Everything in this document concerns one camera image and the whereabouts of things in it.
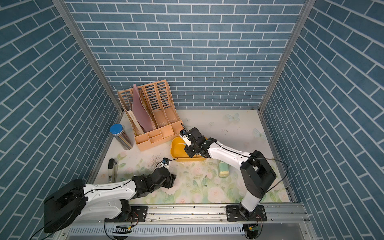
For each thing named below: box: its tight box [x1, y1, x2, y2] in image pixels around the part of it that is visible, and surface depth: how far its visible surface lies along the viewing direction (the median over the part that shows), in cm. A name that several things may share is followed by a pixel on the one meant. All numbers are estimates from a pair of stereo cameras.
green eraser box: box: [218, 161, 230, 178], surface depth 84 cm
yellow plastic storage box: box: [170, 136, 206, 162], surface depth 96 cm
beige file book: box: [125, 110, 145, 136], surface depth 90 cm
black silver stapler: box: [108, 158, 119, 184], surface depth 87 cm
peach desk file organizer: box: [117, 79, 184, 151], surface depth 103 cm
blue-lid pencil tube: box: [109, 123, 134, 151], surface depth 91 cm
